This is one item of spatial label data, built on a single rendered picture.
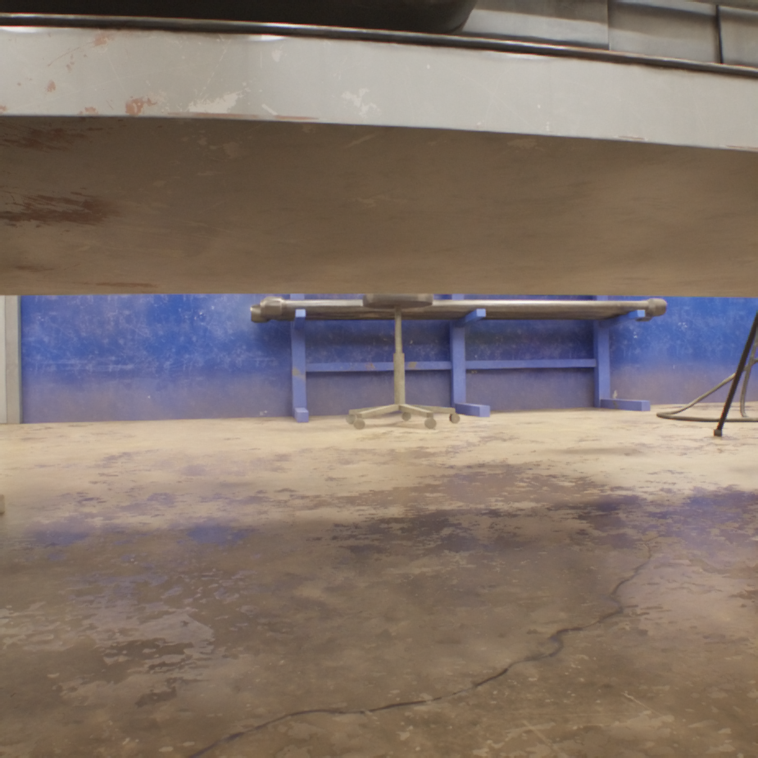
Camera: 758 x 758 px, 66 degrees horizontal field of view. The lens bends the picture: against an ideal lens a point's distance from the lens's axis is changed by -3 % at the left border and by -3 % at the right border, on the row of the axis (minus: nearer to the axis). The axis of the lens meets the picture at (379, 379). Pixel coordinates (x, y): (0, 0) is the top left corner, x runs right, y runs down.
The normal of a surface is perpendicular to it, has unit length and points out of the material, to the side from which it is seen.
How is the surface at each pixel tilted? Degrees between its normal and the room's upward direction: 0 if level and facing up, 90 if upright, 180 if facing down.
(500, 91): 90
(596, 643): 0
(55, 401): 90
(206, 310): 90
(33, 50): 90
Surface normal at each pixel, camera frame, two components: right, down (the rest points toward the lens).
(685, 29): 0.16, 0.00
